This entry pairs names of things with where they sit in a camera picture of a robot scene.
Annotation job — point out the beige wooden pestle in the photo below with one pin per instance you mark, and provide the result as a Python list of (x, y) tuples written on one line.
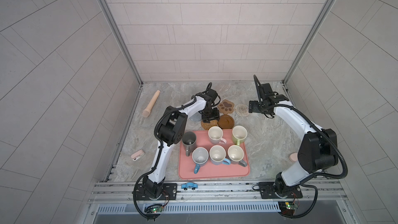
[(147, 111)]

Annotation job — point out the white multicolour woven coaster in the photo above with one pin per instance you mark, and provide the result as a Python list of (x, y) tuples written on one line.
[(242, 110)]

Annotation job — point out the cork paw coaster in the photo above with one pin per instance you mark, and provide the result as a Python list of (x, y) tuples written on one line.
[(226, 107)]

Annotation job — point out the blue woven coaster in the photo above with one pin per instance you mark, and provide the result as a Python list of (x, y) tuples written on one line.
[(197, 117)]

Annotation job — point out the light blue handled mug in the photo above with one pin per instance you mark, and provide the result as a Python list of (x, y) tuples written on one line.
[(218, 155)]

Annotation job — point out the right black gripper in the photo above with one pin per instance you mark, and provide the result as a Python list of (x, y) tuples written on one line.
[(255, 109)]

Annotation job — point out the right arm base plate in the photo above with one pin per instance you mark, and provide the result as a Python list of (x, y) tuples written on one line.
[(272, 190)]

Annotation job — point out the right circuit board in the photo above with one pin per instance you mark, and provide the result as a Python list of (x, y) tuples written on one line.
[(288, 208)]

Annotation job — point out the rattan woven coaster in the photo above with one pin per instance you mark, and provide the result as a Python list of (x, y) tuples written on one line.
[(207, 126)]

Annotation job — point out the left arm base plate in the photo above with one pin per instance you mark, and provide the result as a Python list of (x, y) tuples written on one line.
[(165, 191)]

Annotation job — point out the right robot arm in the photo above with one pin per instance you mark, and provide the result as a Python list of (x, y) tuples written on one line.
[(318, 154)]

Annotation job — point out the pink round disc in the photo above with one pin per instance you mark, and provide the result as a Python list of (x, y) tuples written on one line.
[(293, 157)]

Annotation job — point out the aluminium rail frame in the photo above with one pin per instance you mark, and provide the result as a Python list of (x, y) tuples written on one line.
[(224, 196)]

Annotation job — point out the left circuit board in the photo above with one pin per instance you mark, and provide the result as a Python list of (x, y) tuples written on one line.
[(154, 209)]

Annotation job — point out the green mug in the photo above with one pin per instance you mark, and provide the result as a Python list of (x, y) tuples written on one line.
[(239, 135)]

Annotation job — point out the teal handled mug right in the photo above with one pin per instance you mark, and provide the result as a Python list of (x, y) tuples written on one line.
[(236, 155)]

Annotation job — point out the circuit board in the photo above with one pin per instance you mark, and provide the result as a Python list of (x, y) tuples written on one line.
[(288, 208), (154, 209)]

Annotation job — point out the grey metal mug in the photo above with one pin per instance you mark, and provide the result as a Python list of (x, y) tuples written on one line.
[(189, 142)]

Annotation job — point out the blue handled mug left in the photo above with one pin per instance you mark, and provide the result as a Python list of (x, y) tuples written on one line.
[(199, 156)]

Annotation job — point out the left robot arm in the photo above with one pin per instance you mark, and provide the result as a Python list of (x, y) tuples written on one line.
[(169, 131)]

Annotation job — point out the white mug pink handle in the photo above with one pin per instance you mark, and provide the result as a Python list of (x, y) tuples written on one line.
[(215, 135)]

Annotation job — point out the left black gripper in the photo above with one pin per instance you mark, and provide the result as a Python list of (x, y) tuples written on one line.
[(215, 115)]

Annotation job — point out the blue toy car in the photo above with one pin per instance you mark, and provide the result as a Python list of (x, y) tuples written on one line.
[(189, 185)]

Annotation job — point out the dark wooden coaster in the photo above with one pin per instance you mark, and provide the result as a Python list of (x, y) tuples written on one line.
[(226, 122)]

